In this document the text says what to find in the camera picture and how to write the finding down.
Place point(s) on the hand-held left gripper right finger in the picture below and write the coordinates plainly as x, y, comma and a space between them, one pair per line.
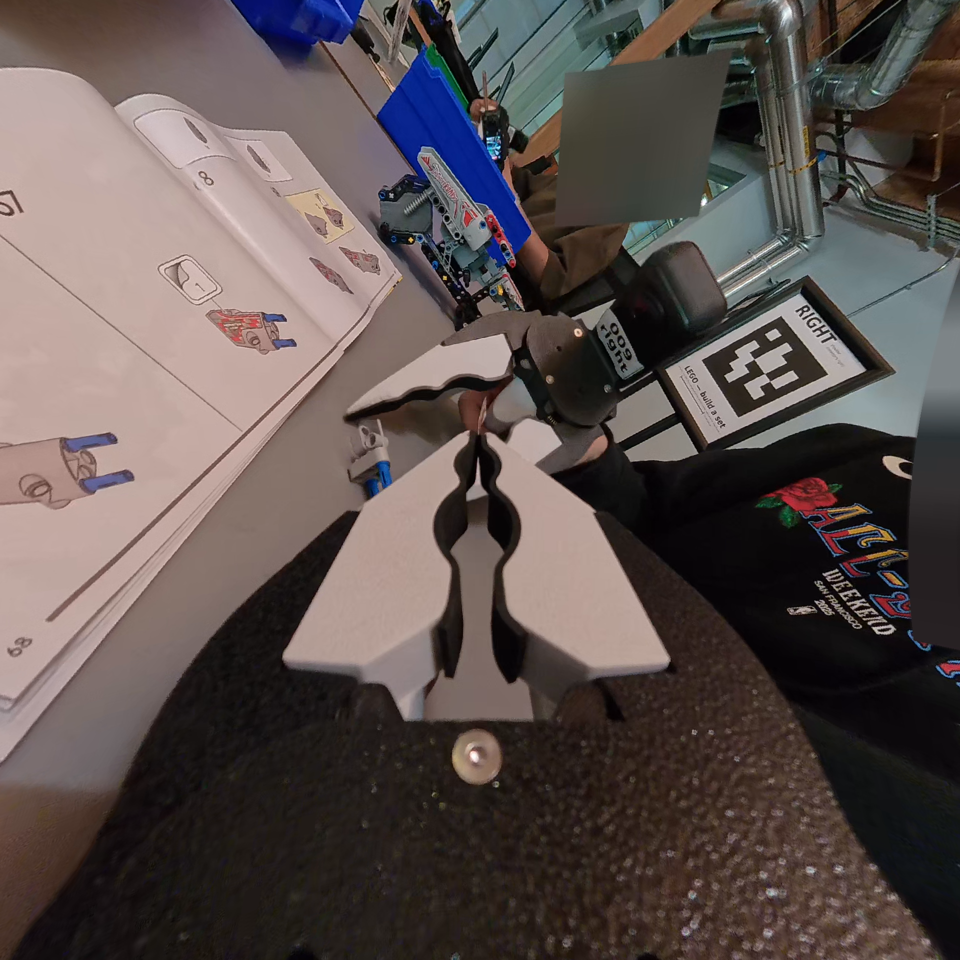
585, 600

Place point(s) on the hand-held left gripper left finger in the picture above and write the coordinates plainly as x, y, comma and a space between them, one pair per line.
375, 592

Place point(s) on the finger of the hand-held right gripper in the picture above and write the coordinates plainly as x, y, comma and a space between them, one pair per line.
517, 405
450, 367

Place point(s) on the red and white sticker sheet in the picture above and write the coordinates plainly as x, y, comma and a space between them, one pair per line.
483, 416

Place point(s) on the grey brick piece blue pins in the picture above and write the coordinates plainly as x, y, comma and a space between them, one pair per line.
371, 457

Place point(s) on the person's right forearm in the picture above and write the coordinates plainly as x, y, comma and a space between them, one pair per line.
630, 487

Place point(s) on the another person's forearm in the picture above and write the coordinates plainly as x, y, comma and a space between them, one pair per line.
541, 264

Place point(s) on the grey desk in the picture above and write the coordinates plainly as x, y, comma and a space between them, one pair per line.
315, 480

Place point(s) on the person's right hand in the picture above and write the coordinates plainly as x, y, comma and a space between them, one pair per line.
469, 411

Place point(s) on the grey toy truck model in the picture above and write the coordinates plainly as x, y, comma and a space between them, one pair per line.
457, 225

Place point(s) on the person's black printed sweatshirt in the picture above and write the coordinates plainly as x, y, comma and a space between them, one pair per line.
750, 570

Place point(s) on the black handheld device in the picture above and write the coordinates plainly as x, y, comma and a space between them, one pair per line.
494, 139

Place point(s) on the blue plastic tray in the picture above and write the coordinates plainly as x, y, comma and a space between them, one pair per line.
450, 127

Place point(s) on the green plastic tray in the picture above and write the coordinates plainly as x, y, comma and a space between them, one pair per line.
450, 71

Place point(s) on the open instruction booklet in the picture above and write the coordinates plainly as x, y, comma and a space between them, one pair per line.
112, 300

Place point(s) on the blue plastic bin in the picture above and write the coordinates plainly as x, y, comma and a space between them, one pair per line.
300, 19

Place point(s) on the silver ventilation duct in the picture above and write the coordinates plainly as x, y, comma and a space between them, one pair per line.
787, 112
885, 67

